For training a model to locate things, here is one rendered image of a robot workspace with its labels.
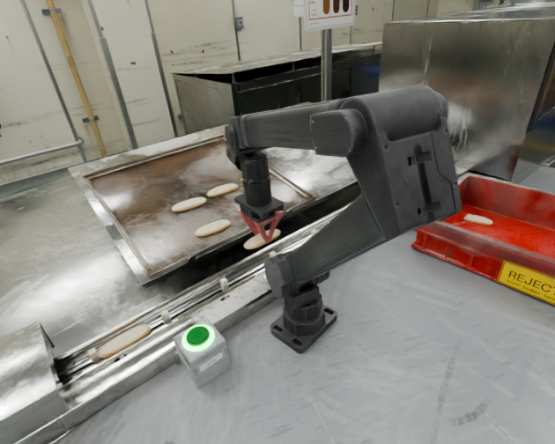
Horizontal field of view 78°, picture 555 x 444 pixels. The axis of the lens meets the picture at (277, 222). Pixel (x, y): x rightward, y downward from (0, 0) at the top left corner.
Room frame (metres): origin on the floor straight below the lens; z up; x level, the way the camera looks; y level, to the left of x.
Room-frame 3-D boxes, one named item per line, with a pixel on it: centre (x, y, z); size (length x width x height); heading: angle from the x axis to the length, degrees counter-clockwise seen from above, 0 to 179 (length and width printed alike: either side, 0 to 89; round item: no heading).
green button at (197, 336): (0.41, 0.15, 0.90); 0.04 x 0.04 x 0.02
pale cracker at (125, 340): (0.45, 0.31, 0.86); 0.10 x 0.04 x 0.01; 126
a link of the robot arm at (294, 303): (0.50, -0.02, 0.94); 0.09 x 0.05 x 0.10; 23
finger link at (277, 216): (0.65, 0.03, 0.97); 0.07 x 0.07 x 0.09; 36
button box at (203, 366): (0.41, 0.16, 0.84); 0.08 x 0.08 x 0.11; 36
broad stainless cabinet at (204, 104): (3.51, -0.23, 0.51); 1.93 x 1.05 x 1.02; 126
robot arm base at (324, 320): (0.48, -0.04, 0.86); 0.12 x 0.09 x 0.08; 134
